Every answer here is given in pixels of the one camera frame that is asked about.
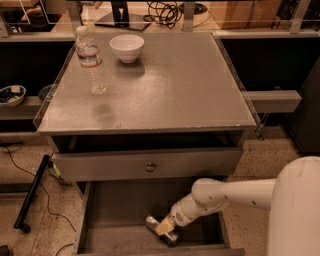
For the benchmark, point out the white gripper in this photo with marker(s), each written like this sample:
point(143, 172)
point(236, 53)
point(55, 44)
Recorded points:
point(179, 215)

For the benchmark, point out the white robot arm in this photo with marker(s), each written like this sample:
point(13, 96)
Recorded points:
point(292, 199)

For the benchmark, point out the open grey middle drawer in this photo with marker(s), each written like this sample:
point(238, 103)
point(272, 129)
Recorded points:
point(112, 221)

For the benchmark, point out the round brass drawer knob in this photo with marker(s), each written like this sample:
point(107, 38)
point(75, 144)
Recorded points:
point(151, 167)

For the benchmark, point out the grey top drawer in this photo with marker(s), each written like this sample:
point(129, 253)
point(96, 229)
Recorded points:
point(125, 165)

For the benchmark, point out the grey drawer cabinet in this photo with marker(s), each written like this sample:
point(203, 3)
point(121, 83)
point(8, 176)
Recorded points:
point(182, 93)

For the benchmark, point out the black bar on floor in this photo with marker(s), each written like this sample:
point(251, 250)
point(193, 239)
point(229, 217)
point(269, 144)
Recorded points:
point(20, 223)

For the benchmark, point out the grey side shelf beam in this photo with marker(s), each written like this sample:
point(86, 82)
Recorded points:
point(276, 101)

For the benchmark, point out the white ceramic bowl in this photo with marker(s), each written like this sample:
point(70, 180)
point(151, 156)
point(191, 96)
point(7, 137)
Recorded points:
point(127, 48)

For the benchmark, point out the clear plastic water bottle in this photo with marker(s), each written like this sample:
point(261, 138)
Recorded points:
point(90, 60)

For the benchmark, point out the white bowl with items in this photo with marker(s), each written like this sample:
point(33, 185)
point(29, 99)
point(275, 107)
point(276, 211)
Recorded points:
point(12, 95)

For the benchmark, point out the black monitor stand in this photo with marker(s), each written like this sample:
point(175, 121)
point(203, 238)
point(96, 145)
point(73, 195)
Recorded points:
point(119, 17)

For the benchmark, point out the cardboard box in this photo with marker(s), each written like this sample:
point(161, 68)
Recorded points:
point(244, 14)

